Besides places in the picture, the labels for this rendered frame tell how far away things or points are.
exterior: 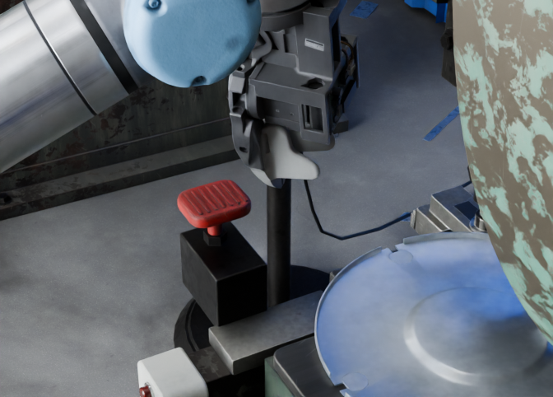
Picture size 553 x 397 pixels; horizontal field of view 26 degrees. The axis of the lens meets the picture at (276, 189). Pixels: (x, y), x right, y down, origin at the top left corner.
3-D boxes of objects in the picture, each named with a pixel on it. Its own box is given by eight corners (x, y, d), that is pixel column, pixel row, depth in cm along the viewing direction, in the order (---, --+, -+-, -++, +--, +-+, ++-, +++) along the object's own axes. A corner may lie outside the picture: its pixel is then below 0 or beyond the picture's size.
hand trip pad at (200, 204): (198, 278, 128) (195, 220, 123) (175, 248, 132) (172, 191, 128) (257, 259, 130) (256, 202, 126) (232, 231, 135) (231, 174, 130)
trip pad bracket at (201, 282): (221, 410, 134) (216, 273, 123) (186, 358, 141) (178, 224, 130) (269, 393, 137) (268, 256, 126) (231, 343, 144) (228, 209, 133)
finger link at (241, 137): (256, 183, 96) (244, 101, 90) (239, 178, 96) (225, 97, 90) (278, 142, 99) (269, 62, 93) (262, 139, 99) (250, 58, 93)
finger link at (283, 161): (317, 222, 99) (309, 143, 92) (252, 207, 101) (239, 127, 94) (331, 196, 101) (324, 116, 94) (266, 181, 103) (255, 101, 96)
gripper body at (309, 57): (327, 154, 91) (318, 31, 83) (225, 131, 94) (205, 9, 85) (361, 90, 96) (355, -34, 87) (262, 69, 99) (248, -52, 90)
